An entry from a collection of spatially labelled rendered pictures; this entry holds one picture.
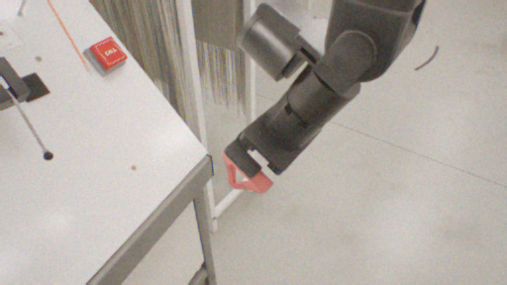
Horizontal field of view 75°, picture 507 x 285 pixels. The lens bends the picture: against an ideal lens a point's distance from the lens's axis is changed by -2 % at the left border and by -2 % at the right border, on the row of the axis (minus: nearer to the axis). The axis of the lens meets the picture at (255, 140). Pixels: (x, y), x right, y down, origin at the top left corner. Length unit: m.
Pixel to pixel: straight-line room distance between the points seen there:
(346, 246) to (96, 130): 1.30
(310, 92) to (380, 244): 1.45
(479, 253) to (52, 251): 1.72
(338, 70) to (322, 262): 1.38
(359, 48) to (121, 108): 0.52
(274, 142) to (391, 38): 0.18
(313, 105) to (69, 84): 0.47
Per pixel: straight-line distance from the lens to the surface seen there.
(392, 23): 0.27
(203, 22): 1.48
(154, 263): 0.83
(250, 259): 1.60
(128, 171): 0.66
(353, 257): 1.66
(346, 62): 0.28
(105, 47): 0.70
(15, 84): 0.56
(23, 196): 0.61
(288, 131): 0.37
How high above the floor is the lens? 1.37
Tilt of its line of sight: 40 degrees down
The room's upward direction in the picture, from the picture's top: straight up
